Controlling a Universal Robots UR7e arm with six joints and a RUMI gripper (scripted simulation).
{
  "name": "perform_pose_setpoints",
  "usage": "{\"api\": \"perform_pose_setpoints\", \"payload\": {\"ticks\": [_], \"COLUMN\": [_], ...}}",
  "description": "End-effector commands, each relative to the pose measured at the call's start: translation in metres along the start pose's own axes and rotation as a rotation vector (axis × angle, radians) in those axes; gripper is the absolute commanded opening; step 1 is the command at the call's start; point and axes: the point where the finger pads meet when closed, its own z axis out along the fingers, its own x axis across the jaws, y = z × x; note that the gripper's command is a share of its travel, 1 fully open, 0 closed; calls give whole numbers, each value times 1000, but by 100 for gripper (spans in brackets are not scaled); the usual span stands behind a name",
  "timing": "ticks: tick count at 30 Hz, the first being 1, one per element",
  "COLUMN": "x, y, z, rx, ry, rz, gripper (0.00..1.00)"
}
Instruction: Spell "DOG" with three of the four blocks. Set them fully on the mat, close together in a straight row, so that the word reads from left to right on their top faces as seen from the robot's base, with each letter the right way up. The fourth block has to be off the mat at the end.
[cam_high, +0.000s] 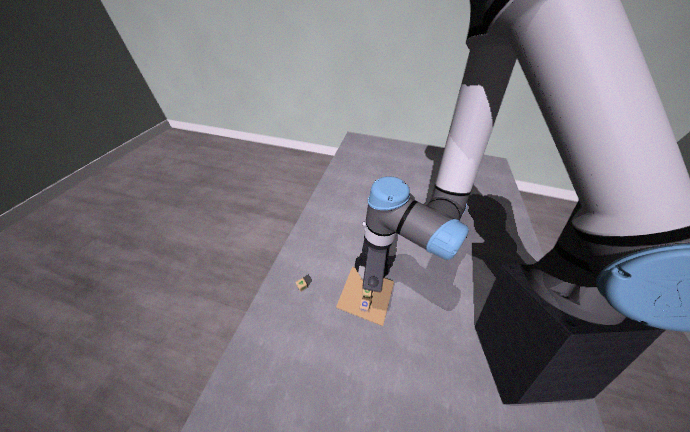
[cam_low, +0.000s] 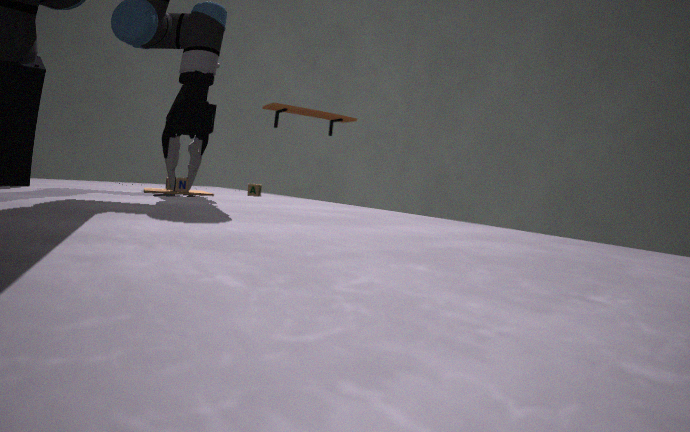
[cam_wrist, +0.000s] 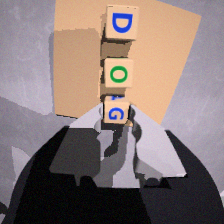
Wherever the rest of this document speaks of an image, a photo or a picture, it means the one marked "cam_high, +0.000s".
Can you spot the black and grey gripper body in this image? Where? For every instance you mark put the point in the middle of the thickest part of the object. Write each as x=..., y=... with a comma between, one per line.
x=363, y=255

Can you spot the peach flat mat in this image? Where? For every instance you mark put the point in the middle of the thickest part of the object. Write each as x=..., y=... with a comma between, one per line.
x=351, y=296

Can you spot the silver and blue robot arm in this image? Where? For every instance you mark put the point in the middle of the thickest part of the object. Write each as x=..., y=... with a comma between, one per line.
x=592, y=84

